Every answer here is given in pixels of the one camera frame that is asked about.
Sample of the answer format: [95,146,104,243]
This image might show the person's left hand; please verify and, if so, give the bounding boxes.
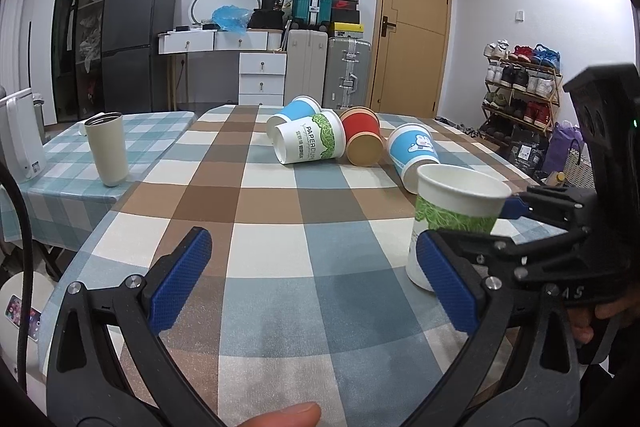
[235,402,322,427]

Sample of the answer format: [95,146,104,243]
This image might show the blue plastic bag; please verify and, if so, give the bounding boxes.
[211,5,253,34]

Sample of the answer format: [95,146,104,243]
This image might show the wooden door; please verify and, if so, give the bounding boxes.
[368,0,453,118]

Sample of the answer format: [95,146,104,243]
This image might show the white suitcase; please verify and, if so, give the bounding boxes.
[284,28,329,105]

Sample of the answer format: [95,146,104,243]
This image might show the cream tumbler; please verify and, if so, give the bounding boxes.
[83,111,130,188]

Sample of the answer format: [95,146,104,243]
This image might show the purple bag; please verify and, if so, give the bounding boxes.
[542,121,586,178]

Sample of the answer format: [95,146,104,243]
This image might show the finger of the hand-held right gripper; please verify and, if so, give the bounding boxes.
[434,227,596,288]
[502,185,598,230]

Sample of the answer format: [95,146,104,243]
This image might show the person's right hand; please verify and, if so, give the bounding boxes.
[567,289,640,347]

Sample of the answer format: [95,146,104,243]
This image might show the blue cartoon paper cup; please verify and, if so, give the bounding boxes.
[386,123,441,195]

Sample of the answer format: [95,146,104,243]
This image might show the smartphone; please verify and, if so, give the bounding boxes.
[4,294,43,343]

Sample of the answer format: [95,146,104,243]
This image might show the dark grey fridge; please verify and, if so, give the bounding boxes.
[101,0,180,115]

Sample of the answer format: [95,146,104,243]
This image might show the white drawer chest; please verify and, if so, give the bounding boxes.
[238,52,288,106]

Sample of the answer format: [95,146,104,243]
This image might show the white paper cup green leaves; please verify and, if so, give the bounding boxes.
[405,163,513,293]
[272,109,347,166]

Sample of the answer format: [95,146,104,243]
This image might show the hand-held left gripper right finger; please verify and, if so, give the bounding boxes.
[405,229,583,427]

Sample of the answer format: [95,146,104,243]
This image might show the white appliance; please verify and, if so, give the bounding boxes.
[0,88,48,182]

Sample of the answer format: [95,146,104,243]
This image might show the black printed bag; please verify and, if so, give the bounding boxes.
[509,127,551,175]

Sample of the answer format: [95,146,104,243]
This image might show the red paper cup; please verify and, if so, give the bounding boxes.
[339,106,385,168]

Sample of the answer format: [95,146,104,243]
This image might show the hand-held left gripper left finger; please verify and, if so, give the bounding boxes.
[46,227,226,427]

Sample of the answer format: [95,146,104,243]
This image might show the oval mirror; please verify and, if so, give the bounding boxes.
[190,0,261,28]

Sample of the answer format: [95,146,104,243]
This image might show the white dressing table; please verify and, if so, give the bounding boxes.
[158,28,287,110]

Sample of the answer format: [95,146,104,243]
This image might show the yellow box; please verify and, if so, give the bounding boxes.
[331,23,364,40]

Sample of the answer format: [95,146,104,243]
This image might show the black and red shoebox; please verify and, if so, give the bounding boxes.
[331,1,361,25]

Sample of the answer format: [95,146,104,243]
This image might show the black cable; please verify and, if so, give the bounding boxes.
[0,164,33,383]

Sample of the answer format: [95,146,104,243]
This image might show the brown checked tablecloth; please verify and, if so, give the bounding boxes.
[37,104,546,427]

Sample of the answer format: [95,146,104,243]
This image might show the white basket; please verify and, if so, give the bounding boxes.
[550,149,596,190]

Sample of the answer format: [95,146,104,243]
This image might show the shoe rack with shoes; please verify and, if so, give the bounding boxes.
[480,39,563,148]

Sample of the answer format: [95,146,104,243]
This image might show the white stool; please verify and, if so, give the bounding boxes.
[0,269,56,378]

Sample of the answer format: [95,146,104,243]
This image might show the glass door cabinet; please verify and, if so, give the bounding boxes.
[50,0,126,122]

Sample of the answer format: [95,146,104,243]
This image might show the silver suitcase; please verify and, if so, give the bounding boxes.
[323,38,373,112]

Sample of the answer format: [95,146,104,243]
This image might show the plain blue paper cup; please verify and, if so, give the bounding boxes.
[266,95,323,140]

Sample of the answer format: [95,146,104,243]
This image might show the teal checked tablecloth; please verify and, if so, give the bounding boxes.
[0,111,197,253]

